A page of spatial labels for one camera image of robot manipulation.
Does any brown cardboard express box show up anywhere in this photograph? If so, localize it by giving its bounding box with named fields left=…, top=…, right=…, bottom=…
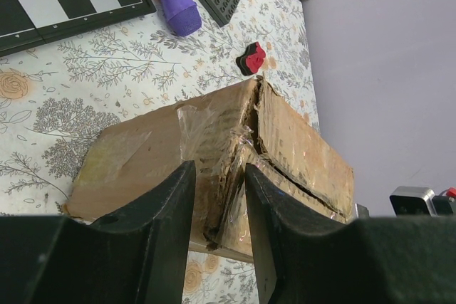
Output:
left=66, top=78, right=354, bottom=262

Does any red black knife cap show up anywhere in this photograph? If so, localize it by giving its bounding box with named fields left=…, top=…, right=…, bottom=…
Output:
left=235, top=42, right=266, bottom=76

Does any floral patterned table mat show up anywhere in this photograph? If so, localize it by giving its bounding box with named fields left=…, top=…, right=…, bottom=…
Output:
left=0, top=0, right=321, bottom=304

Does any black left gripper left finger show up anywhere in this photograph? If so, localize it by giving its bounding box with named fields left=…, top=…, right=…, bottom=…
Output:
left=90, top=159, right=197, bottom=304

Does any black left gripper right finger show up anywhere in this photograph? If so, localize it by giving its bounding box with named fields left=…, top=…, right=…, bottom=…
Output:
left=245, top=164, right=344, bottom=303

